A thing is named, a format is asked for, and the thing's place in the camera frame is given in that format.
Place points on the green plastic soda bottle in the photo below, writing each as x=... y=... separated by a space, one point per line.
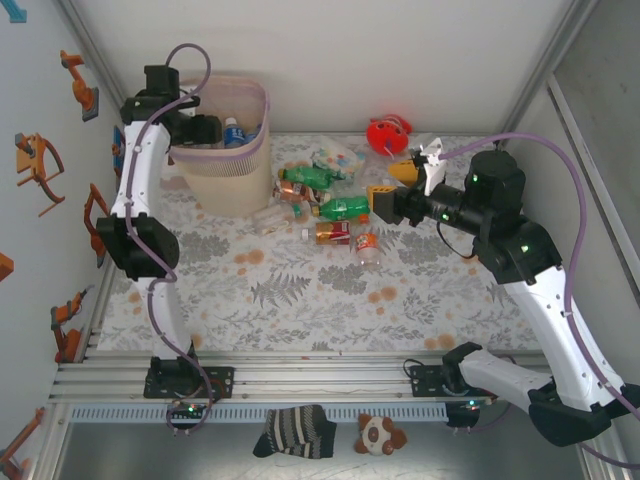
x=307 y=176
x=345 y=207

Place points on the orange label plastic bottle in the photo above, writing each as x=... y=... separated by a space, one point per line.
x=368 y=244

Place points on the red label plastic bottle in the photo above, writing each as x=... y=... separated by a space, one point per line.
x=330 y=232

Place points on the blue label white cap bottle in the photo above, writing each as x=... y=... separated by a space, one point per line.
x=234 y=136

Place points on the brown plastic drink bottle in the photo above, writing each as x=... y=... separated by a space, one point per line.
x=295 y=192

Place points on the beige mesh waste bin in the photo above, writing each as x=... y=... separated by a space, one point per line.
x=235 y=185

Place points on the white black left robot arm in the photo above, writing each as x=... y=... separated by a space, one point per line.
x=137 y=170

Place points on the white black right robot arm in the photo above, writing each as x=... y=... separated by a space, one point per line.
x=550 y=320

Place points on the red round plastic toy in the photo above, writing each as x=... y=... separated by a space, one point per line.
x=385 y=137

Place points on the clear bag of colourful caps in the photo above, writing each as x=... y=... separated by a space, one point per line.
x=337 y=160

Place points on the floral patterned tablecloth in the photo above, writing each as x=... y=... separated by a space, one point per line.
x=225 y=320

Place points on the small circuit board green LED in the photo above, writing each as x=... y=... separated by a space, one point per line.
x=190 y=410
x=470 y=406

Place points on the brown white plush toy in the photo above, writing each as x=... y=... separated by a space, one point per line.
x=377 y=435

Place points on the black white striped sock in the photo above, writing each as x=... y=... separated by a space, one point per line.
x=295 y=430

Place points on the blue orange wall sticker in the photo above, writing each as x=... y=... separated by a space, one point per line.
x=116 y=149

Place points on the aluminium frame post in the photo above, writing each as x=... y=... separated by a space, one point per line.
x=87 y=35
x=547 y=70

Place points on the orange gripper wall sticker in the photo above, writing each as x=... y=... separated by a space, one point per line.
x=30 y=167

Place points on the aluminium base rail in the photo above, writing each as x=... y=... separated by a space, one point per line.
x=320 y=377

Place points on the orange block wall sticker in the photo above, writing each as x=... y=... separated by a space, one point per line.
x=5 y=267

